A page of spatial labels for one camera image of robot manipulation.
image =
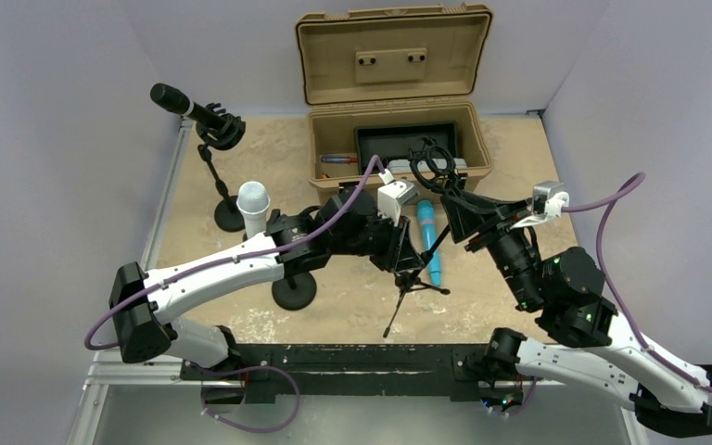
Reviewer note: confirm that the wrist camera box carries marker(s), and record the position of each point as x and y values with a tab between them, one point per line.
393	195
547	202

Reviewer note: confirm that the tan plastic toolbox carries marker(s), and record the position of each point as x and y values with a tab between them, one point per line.
391	67

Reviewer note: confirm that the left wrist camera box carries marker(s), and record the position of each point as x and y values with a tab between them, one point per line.
393	195

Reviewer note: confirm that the black microphone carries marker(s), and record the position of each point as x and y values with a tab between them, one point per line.
175	101

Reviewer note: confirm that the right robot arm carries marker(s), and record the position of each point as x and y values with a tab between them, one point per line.
591	343

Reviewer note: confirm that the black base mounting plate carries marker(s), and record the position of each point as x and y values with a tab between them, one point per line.
459	372

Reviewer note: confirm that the red handled screwdriver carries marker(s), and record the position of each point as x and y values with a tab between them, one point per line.
338	159

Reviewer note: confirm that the black round base stand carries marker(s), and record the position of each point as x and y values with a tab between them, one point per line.
293	293
226	215

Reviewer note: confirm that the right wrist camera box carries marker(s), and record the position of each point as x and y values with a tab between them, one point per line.
547	202

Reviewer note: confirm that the blue microphone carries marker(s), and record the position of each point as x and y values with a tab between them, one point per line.
426	218

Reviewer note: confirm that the black tray in toolbox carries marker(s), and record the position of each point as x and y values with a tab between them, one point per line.
394	141

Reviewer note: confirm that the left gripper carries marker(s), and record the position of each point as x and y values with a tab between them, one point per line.
397	236

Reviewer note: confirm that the silver white microphone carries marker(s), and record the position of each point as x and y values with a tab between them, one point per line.
253	203

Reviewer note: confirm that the black tripod shock mount stand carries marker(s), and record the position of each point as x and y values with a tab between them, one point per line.
434	167

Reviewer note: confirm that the grey plastic parts box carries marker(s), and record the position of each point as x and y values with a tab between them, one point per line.
397	166

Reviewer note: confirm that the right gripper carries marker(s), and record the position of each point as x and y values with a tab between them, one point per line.
465	211

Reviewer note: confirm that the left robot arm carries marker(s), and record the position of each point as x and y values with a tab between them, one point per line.
149	307

